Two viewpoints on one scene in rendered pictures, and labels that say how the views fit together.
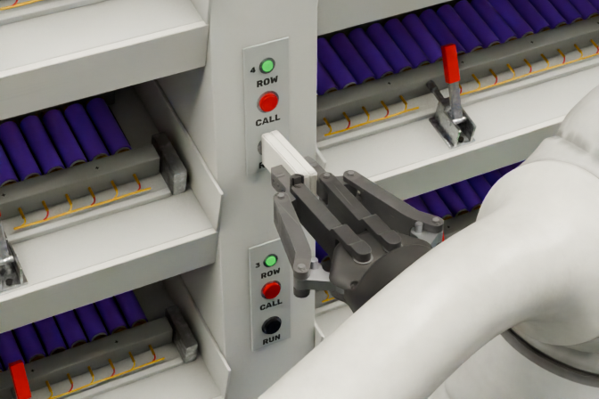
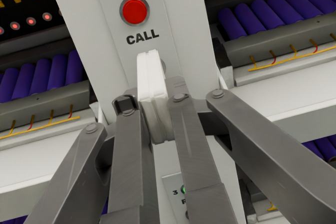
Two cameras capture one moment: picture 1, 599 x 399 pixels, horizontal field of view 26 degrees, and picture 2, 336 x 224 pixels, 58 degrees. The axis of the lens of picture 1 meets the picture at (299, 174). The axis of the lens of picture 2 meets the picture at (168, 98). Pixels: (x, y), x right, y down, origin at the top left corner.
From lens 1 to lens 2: 0.89 m
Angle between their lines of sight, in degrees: 27
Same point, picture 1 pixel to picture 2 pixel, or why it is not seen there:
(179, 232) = not seen: hidden behind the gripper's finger
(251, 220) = (157, 150)
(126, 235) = (43, 159)
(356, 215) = (186, 178)
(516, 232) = not seen: outside the picture
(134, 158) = (68, 91)
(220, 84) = not seen: outside the picture
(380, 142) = (307, 76)
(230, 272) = not seen: hidden behind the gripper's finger
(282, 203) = (82, 141)
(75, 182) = (15, 110)
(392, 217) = (281, 187)
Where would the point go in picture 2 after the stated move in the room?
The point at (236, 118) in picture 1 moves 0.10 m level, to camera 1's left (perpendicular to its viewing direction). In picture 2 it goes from (100, 33) to (4, 46)
